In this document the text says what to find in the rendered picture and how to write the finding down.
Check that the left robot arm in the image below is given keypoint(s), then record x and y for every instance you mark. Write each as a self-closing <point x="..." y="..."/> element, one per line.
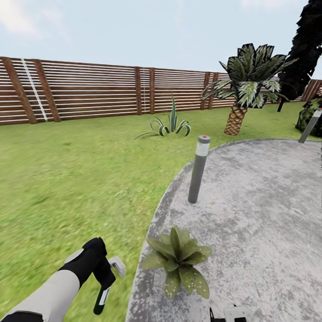
<point x="51" y="301"/>

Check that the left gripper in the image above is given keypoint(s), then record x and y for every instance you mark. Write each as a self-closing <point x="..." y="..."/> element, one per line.
<point x="105" y="276"/>

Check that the insectifuge atomizer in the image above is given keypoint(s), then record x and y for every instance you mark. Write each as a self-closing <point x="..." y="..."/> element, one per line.
<point x="101" y="300"/>

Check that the tree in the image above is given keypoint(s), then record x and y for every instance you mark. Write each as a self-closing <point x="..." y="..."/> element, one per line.
<point x="307" y="45"/>

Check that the pot plant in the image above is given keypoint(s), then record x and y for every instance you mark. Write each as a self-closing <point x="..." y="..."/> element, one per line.
<point x="177" y="254"/>

